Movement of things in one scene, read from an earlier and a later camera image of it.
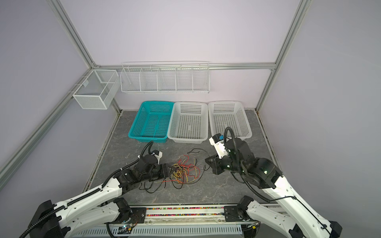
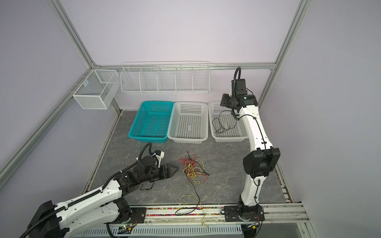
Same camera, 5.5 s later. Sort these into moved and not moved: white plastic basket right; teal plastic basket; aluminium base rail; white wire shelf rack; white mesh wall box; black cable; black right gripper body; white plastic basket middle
Moved: black cable; black right gripper body
Not moved: white mesh wall box; white plastic basket right; aluminium base rail; teal plastic basket; white plastic basket middle; white wire shelf rack
